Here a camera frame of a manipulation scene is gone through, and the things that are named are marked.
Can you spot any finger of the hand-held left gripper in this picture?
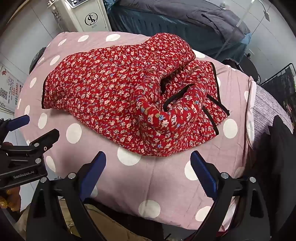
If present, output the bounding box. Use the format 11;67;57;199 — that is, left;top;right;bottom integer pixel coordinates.
0;115;30;139
5;128;60;158

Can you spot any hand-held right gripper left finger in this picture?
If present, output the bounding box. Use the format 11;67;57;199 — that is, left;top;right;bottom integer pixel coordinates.
26;151;107;241

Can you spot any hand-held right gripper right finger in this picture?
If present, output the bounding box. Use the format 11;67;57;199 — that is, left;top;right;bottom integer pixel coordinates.
190;151;271;241

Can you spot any red floral quilted jacket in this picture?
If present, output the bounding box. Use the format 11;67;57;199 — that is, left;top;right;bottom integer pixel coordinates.
41;33;230;157

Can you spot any pink polka dot bed sheet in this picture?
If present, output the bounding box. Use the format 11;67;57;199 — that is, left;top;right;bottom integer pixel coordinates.
14;31;257;232

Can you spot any black garment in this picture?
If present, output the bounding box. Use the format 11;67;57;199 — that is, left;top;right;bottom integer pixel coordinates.
250;115;296;186

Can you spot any grey knitted cloth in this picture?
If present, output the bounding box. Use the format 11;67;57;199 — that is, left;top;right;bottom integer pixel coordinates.
251;85;293;144

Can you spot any black round stool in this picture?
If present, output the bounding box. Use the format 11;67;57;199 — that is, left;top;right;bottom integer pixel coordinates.
239;56;259;82

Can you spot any black metal rack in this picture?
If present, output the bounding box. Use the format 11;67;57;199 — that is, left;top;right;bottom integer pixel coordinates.
259;62;296;116

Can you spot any white floor appliance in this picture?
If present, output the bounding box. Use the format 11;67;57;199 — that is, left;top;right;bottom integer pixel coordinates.
50;0;112;33

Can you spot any white pole lamp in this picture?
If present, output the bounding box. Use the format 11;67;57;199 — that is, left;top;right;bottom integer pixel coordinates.
215;0;271;61

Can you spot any grey blanket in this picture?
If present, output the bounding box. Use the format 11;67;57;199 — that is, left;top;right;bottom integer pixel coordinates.
122;0;251;35

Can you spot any wall poster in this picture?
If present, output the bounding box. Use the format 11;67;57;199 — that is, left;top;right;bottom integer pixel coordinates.
0;65;23;112

